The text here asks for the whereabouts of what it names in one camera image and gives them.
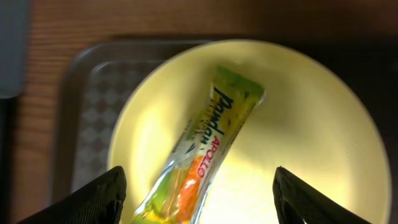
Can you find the grey dish rack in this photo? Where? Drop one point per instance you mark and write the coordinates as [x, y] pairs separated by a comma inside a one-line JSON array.
[[14, 31]]

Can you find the dark brown serving tray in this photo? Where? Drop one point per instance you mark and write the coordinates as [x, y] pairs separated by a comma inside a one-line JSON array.
[[101, 77]]

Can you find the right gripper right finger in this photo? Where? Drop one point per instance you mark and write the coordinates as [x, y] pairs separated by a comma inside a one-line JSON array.
[[296, 202]]

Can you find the yellow plate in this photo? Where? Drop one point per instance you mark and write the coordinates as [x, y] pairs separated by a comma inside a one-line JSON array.
[[310, 122]]

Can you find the green snack wrapper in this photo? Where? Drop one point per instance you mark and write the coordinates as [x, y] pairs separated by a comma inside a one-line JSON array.
[[179, 194]]

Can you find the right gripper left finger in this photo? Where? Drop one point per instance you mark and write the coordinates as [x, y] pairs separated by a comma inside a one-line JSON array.
[[98, 202]]

